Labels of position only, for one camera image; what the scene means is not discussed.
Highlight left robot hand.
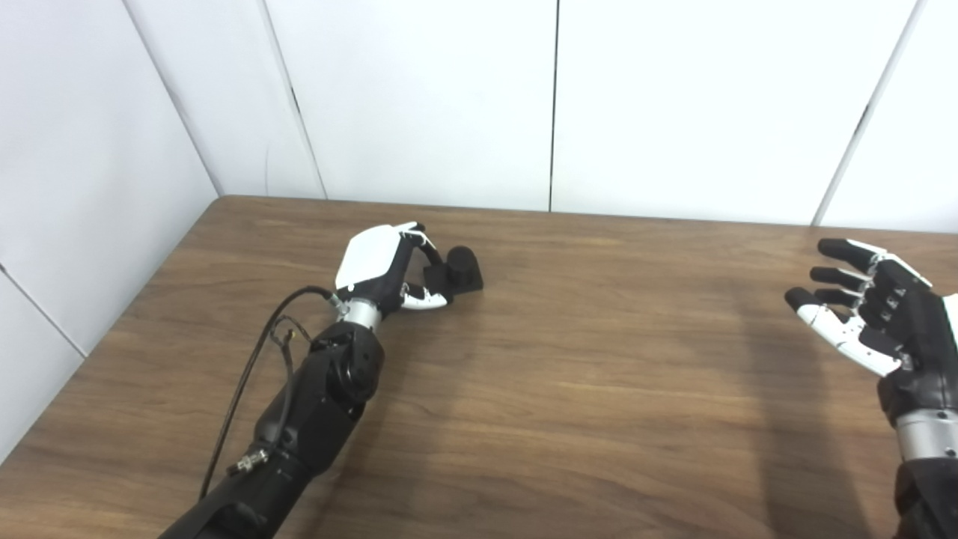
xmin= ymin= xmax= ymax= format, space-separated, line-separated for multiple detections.
xmin=334 ymin=222 xmax=450 ymax=315

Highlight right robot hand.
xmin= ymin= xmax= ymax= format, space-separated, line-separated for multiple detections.
xmin=784 ymin=238 xmax=958 ymax=427

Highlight black peg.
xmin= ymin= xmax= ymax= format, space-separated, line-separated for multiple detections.
xmin=423 ymin=246 xmax=484 ymax=294

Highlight thin yellow-tipped left arm wires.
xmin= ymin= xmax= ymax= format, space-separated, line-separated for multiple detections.
xmin=271 ymin=316 xmax=314 ymax=375

